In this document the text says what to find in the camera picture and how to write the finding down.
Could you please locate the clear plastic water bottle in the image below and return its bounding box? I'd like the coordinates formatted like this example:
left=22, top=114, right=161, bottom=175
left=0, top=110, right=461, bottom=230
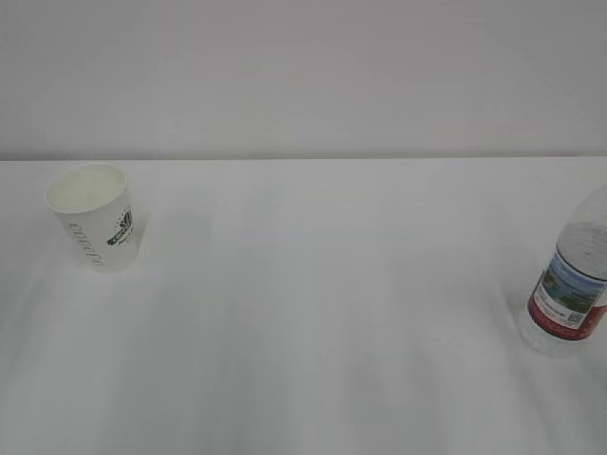
left=517, top=187, right=606, bottom=357

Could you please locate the white paper cup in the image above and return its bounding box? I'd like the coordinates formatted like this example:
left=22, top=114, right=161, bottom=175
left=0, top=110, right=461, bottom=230
left=46, top=163, right=138, bottom=273

